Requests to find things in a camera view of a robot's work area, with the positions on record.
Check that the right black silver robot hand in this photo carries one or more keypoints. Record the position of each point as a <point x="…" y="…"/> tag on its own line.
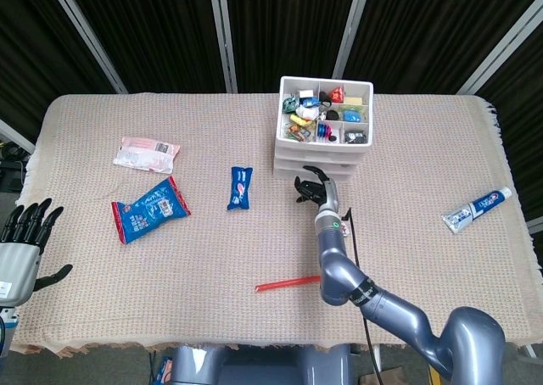
<point x="328" y="196"/>

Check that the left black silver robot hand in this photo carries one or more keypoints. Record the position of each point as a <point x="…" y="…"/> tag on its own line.
<point x="17" y="266"/>

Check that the clear plastic drawer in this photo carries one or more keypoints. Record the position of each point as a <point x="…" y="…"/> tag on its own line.
<point x="288" y="161"/>

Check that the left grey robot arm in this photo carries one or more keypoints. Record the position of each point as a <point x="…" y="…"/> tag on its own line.
<point x="7" y="327"/>

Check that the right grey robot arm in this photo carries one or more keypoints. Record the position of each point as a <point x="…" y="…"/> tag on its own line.
<point x="339" y="270"/>

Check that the white drawer organizer box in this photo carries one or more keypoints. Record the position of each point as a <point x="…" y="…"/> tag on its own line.
<point x="292" y="174"/>

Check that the blue red disc stack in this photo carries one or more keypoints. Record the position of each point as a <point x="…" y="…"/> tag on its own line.
<point x="323" y="129"/>

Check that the orange green candy packet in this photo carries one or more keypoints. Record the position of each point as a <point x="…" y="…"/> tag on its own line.
<point x="299" y="132"/>

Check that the black round disc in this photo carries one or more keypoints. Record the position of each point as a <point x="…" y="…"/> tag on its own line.
<point x="331" y="115"/>

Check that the yellow small packet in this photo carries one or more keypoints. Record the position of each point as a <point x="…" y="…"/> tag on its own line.
<point x="298" y="120"/>

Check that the blue small sachet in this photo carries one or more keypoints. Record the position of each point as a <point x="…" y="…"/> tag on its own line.
<point x="351" y="116"/>

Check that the white crumpled packet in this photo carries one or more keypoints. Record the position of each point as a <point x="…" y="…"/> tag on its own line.
<point x="306" y="112"/>

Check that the blue Pepsi packet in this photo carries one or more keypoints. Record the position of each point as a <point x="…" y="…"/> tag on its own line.
<point x="240" y="188"/>

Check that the blue white small packet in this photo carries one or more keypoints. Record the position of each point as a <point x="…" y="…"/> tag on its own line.
<point x="309" y="102"/>

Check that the red straw stick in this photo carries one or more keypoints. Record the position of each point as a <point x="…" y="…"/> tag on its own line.
<point x="288" y="284"/>

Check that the black equipment clutter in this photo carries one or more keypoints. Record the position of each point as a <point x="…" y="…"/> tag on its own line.
<point x="10" y="169"/>

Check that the black small pouch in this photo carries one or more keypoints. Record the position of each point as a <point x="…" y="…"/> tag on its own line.
<point x="325" y="98"/>

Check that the yellow sponge block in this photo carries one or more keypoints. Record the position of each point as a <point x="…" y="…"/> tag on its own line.
<point x="353" y="101"/>

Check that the green small packet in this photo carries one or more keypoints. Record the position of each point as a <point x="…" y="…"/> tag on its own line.
<point x="290" y="104"/>

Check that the red small packet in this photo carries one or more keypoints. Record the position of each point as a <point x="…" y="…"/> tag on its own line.
<point x="337" y="94"/>

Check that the beige woven tablecloth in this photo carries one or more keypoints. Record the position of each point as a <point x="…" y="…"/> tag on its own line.
<point x="212" y="249"/>

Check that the blue red snack bag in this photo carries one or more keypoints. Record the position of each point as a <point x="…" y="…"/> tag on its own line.
<point x="148" y="211"/>

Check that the blue white toothpaste tube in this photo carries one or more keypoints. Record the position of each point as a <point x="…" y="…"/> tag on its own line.
<point x="477" y="209"/>

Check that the metal table leg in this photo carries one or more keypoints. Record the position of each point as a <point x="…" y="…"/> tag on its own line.
<point x="378" y="353"/>

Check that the pink white packet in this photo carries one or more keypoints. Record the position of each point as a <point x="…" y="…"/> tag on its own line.
<point x="146" y="155"/>

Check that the blue orange package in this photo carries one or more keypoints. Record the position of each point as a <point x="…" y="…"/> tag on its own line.
<point x="164" y="370"/>

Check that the grey robot torso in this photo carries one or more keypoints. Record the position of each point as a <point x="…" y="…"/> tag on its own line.
<point x="254" y="366"/>

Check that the aluminium frame post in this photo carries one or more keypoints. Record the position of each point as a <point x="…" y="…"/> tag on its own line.
<point x="500" y="46"/>
<point x="87" y="37"/>
<point x="224" y="37"/>
<point x="351" y="29"/>

